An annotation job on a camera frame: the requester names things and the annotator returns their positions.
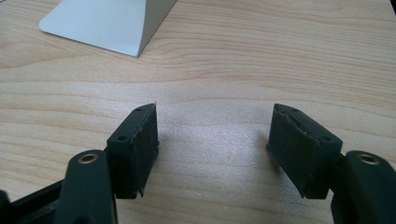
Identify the expandable grey metal bookend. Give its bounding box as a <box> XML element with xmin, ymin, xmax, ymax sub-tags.
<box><xmin>38</xmin><ymin>0</ymin><xmax>177</xmax><ymax>58</ymax></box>

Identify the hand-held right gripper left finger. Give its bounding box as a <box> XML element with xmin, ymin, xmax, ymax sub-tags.
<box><xmin>106</xmin><ymin>103</ymin><xmax>160</xmax><ymax>200</ymax></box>

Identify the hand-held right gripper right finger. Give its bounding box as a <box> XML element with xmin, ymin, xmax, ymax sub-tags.
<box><xmin>266</xmin><ymin>104</ymin><xmax>344</xmax><ymax>200</ymax></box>

